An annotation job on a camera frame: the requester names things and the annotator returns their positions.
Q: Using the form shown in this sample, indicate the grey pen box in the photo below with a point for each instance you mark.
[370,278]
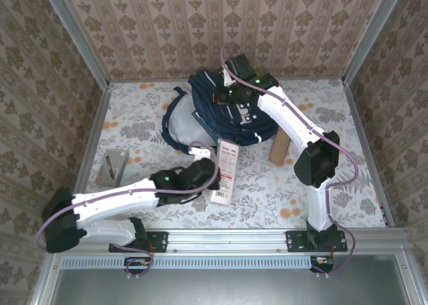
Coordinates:
[118,163]

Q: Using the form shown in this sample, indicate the aluminium side rail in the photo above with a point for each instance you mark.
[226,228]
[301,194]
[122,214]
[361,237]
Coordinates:
[358,117]
[98,117]

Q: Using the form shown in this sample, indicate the navy blue backpack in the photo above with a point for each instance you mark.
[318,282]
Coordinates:
[254,127]

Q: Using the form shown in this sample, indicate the aluminium frame post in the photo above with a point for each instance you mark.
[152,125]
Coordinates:
[76,34]
[372,34]

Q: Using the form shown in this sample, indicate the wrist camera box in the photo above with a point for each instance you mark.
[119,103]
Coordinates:
[200,152]
[228,77]

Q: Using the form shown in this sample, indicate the grey metal panel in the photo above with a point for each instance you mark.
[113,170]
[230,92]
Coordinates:
[234,288]

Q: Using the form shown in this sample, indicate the aluminium mounting rail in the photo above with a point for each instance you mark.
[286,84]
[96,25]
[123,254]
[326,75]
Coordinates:
[227,241]

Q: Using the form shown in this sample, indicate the white red pen package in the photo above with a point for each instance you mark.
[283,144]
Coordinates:
[229,164]

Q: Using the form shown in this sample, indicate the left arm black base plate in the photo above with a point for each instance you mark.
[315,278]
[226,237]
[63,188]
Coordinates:
[157,242]

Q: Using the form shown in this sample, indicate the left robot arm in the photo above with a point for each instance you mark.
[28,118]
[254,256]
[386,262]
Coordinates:
[113,201]

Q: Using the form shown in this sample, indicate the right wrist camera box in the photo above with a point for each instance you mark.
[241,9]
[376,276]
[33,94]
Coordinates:
[228,77]

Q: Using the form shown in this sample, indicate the brown cardboard tube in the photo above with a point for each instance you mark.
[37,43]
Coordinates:
[280,149]

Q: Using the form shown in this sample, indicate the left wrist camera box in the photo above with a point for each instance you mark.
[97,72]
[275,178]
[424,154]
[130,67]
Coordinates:
[200,152]

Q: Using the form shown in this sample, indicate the floral tablecloth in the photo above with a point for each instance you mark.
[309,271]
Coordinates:
[207,219]

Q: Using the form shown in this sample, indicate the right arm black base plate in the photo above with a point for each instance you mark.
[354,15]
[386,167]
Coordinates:
[296,242]

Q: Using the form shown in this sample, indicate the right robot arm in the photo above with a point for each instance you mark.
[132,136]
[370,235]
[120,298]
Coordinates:
[291,117]

